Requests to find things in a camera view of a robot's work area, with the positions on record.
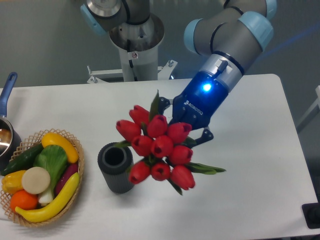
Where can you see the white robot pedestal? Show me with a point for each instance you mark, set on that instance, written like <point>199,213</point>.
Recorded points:
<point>138,48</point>

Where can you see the beige round disc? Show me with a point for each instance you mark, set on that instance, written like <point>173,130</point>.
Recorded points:
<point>35,180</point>

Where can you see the woven wicker basket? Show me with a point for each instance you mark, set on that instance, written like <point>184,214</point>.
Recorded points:
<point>33,140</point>

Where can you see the long yellow banana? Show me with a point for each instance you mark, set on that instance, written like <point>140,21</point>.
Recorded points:
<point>56,206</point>

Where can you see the green leafy bok choy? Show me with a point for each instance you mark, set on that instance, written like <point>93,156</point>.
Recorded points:
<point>52,158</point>

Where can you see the yellow bell pepper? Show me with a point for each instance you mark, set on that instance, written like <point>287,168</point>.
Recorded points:
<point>12,182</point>

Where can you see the orange fruit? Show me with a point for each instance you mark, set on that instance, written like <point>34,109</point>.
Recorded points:
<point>23,200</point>

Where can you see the dark grey ribbed vase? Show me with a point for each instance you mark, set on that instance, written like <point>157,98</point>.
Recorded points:
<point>114,163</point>

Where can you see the black device at edge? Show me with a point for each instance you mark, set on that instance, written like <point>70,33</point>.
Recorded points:
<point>311,212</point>

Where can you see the red tulip bouquet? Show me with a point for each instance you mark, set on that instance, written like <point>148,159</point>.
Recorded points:
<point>165,148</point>

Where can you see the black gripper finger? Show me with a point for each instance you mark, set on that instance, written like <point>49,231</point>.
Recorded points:
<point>206,136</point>
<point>163,104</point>

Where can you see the purple eggplant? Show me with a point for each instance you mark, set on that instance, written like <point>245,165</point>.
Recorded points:
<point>69,171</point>

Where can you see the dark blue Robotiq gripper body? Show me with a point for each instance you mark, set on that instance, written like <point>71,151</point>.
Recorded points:
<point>199,100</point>

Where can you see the blue handled saucepan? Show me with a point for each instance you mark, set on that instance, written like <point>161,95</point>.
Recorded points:
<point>9,138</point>

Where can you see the white frame at right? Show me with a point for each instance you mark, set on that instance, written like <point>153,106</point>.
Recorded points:
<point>312,111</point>

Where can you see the green cucumber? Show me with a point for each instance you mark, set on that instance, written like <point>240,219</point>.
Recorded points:
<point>23,161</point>

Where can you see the yellow squash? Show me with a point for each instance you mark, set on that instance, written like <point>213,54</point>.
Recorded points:
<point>53,138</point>

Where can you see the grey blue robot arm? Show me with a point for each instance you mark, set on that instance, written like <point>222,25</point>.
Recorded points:
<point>232,40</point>

